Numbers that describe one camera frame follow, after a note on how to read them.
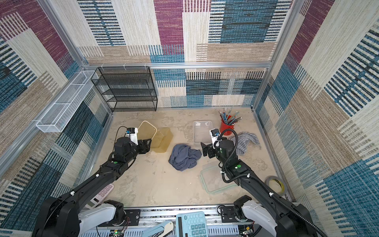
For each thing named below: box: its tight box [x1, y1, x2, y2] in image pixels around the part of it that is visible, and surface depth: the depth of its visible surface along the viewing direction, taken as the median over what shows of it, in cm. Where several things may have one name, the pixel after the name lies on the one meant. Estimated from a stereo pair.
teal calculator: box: [175, 211, 209, 237], surface depth 71 cm
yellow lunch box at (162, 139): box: [151, 127, 174, 154], surface depth 104 cm
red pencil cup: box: [219, 115, 236, 136], surface depth 102 cm
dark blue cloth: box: [168, 143, 202, 172], surface depth 91 cm
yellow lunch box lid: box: [137, 120, 157, 141], surface depth 104 cm
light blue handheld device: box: [141, 220, 174, 237], surface depth 70 cm
